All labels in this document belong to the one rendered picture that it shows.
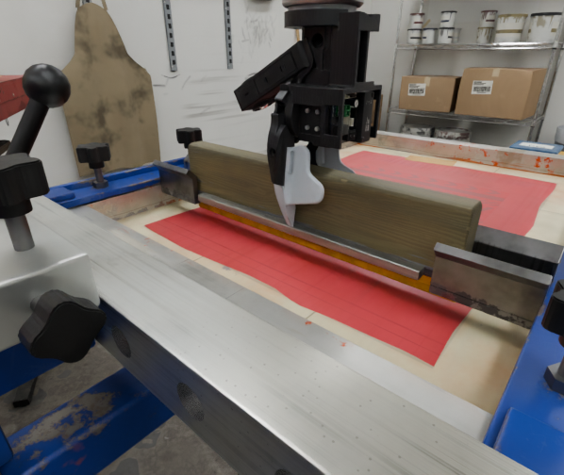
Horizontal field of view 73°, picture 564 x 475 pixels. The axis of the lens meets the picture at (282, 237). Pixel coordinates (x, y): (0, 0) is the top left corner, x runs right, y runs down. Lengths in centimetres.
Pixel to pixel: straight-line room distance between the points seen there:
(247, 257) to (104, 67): 210
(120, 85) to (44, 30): 41
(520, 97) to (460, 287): 327
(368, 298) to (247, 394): 24
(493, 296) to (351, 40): 25
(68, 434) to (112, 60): 225
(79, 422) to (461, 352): 31
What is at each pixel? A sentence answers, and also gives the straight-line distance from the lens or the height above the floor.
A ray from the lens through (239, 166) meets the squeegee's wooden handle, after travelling 49.
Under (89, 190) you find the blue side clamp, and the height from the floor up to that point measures 100.
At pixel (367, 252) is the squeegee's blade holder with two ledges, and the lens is 39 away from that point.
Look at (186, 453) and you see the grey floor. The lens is 146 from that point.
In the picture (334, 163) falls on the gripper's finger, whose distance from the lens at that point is 45.
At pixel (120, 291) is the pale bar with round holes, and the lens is 26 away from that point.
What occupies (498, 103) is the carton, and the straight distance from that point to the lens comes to 364.
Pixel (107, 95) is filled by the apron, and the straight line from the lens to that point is 247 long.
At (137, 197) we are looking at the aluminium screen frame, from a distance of 61.
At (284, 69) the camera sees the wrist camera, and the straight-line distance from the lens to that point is 41.
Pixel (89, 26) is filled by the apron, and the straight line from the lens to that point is 246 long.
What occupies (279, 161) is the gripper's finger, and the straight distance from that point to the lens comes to 40.
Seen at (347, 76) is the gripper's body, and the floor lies 115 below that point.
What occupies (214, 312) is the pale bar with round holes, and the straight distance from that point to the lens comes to 22.
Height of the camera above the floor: 117
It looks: 26 degrees down
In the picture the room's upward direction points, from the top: straight up
